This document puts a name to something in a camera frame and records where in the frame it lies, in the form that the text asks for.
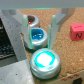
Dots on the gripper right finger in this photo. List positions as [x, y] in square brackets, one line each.
[52, 35]

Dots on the green button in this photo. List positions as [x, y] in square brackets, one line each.
[45, 62]

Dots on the blue button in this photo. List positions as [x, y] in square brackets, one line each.
[36, 36]

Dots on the pink block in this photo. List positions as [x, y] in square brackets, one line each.
[77, 31]

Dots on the red button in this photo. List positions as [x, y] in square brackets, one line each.
[32, 20]

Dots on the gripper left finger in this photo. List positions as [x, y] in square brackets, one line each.
[20, 25]

